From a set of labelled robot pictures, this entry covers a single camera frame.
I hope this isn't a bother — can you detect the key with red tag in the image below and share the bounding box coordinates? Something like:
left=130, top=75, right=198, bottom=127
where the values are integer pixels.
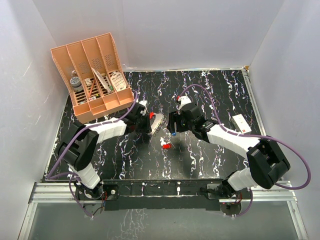
left=160, top=141, right=173, bottom=150

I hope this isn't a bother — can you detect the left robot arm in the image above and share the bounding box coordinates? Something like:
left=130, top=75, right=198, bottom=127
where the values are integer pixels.
left=57, top=100, right=154, bottom=200

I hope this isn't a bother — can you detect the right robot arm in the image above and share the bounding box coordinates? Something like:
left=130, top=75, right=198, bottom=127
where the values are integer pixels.
left=167, top=103, right=291, bottom=199

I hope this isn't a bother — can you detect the white labelled packet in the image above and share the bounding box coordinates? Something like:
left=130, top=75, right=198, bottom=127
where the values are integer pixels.
left=110, top=71, right=127, bottom=92

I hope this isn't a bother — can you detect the small white box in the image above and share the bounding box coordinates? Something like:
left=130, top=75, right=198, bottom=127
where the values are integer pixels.
left=231, top=114, right=252, bottom=134

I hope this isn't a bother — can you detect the white paper card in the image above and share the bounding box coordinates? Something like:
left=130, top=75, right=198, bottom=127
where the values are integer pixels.
left=91, top=67, right=113, bottom=94

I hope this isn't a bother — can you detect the orange pencil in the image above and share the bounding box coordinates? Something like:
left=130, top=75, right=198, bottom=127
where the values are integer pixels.
left=88, top=79, right=96, bottom=98

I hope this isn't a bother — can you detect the pink desk organizer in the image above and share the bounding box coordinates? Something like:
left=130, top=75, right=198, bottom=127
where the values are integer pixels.
left=50, top=33, right=134, bottom=124

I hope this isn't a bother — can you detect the grey round jar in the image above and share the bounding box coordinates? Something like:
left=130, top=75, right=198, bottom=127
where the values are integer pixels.
left=69, top=76, right=83, bottom=92

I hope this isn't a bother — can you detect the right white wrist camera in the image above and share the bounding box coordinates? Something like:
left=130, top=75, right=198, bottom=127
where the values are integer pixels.
left=176, top=95, right=192, bottom=110

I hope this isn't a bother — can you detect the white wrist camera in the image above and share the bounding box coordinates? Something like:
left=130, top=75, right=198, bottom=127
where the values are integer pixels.
left=176, top=95, right=192, bottom=110
left=136, top=100, right=148, bottom=116

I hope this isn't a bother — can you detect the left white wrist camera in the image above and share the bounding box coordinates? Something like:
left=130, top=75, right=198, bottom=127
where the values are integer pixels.
left=136, top=100, right=148, bottom=116

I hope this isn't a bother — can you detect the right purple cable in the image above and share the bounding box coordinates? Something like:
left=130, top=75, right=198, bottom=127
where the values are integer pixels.
left=178, top=84, right=312, bottom=217

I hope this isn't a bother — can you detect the purple cable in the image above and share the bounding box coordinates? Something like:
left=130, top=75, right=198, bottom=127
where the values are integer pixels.
left=46, top=90, right=140, bottom=221
left=178, top=84, right=312, bottom=217

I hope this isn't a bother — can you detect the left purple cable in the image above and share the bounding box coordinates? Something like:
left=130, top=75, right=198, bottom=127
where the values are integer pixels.
left=46, top=90, right=140, bottom=221

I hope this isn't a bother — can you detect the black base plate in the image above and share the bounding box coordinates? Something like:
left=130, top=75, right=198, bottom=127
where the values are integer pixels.
left=74, top=179, right=253, bottom=211

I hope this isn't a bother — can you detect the aluminium frame rail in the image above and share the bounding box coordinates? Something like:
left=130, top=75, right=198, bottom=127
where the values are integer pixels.
left=19, top=183, right=308, bottom=240

